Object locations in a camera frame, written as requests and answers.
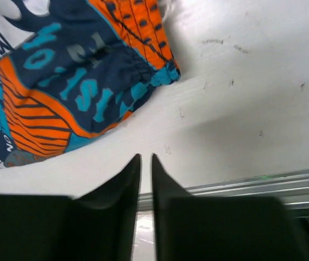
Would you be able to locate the colourful patterned shorts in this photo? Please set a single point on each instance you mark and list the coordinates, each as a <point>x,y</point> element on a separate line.
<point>72,70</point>

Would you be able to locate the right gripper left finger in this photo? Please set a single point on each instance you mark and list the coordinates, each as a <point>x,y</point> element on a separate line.
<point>97,226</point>

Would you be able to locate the aluminium front rail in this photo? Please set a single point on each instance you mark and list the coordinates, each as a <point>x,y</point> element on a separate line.
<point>291,187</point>

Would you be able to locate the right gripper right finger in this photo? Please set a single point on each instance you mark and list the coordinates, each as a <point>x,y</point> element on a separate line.
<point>189,227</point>

